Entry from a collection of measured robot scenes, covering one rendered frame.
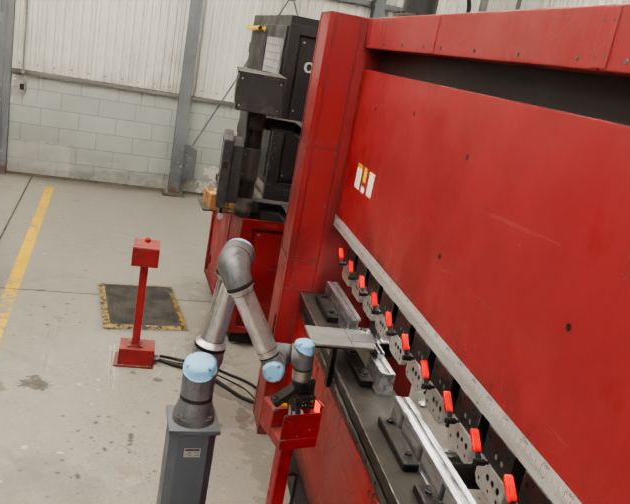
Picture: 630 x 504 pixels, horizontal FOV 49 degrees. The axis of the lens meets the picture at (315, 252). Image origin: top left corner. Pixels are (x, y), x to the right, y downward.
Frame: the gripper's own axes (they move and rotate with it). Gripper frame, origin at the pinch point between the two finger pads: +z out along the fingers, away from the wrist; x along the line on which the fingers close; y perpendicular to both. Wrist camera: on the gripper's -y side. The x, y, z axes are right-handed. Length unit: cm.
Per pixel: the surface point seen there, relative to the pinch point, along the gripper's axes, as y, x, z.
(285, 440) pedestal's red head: -4.2, -4.8, 2.5
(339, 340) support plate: 26.4, 17.7, -24.8
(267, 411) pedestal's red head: -6.3, 9.5, -1.8
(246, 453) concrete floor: 19, 90, 75
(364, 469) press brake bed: 12.2, -35.4, -2.5
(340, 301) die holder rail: 52, 67, -20
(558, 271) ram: 15, -98, -98
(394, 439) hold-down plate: 19.6, -39.7, -15.8
